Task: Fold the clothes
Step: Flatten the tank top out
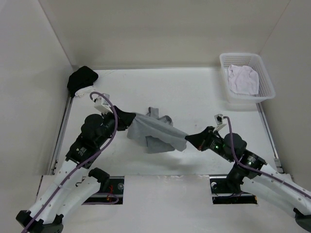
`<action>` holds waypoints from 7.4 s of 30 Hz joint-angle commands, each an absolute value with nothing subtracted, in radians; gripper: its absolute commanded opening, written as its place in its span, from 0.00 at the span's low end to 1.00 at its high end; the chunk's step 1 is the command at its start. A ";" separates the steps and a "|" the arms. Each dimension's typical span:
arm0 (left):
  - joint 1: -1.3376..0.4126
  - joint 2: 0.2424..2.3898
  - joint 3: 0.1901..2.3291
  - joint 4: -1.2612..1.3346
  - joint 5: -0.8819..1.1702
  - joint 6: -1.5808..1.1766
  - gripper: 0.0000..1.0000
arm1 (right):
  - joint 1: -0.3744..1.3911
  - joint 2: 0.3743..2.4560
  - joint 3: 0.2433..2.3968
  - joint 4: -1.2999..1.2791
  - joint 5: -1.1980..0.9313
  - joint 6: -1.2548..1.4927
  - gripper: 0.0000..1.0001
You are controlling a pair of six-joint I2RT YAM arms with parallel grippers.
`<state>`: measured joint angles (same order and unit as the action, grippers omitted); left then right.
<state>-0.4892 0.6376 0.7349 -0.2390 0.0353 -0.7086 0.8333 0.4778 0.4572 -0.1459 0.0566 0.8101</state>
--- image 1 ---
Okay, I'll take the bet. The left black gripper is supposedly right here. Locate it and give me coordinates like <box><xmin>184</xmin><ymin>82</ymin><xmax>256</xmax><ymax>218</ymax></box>
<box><xmin>97</xmin><ymin>106</ymin><xmax>136</xmax><ymax>146</ymax></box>

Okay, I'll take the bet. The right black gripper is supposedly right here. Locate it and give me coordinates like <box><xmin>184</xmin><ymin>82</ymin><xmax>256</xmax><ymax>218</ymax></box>
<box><xmin>185</xmin><ymin>126</ymin><xmax>234</xmax><ymax>162</ymax></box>

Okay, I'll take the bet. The grey tank top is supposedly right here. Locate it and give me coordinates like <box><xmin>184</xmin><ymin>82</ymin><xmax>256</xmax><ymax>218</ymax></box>
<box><xmin>127</xmin><ymin>107</ymin><xmax>188</xmax><ymax>154</ymax></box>

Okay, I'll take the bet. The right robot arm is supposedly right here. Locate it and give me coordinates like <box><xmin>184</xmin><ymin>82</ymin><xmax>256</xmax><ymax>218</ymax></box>
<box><xmin>185</xmin><ymin>126</ymin><xmax>311</xmax><ymax>232</ymax></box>

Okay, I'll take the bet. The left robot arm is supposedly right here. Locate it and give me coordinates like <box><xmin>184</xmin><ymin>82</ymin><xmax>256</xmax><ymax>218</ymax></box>
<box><xmin>16</xmin><ymin>106</ymin><xmax>136</xmax><ymax>233</ymax></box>

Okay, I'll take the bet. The white folded tank top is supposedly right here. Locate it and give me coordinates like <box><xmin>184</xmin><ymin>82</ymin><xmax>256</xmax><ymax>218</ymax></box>
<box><xmin>74</xmin><ymin>86</ymin><xmax>96</xmax><ymax>98</ymax></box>

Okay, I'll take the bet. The black folded tank top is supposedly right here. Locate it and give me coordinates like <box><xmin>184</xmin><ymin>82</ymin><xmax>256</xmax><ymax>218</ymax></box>
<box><xmin>67</xmin><ymin>66</ymin><xmax>99</xmax><ymax>98</ymax></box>

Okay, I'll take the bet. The pale pink tank top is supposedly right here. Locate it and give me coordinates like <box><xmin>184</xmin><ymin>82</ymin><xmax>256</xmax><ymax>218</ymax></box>
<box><xmin>227</xmin><ymin>65</ymin><xmax>259</xmax><ymax>95</ymax></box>

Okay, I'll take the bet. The white plastic basket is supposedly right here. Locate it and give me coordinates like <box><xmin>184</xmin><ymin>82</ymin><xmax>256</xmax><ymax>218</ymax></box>
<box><xmin>220</xmin><ymin>53</ymin><xmax>276</xmax><ymax>104</ymax></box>

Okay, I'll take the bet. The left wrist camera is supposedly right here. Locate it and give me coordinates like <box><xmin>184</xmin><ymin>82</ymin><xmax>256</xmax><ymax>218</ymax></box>
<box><xmin>94</xmin><ymin>96</ymin><xmax>113</xmax><ymax>115</ymax></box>

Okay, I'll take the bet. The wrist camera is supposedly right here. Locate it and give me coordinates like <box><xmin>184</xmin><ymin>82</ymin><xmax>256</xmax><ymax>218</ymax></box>
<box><xmin>214</xmin><ymin>114</ymin><xmax>226</xmax><ymax>132</ymax></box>
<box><xmin>94</xmin><ymin>96</ymin><xmax>113</xmax><ymax>115</ymax></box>

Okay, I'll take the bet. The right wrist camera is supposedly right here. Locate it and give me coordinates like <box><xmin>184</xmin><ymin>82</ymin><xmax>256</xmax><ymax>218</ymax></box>
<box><xmin>214</xmin><ymin>114</ymin><xmax>226</xmax><ymax>132</ymax></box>

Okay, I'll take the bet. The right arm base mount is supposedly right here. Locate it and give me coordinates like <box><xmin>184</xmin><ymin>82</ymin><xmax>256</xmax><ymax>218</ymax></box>
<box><xmin>209</xmin><ymin>175</ymin><xmax>258</xmax><ymax>205</ymax></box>

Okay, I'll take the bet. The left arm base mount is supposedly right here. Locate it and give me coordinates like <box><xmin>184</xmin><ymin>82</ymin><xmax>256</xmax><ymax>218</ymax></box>
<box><xmin>84</xmin><ymin>176</ymin><xmax>125</xmax><ymax>205</ymax></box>

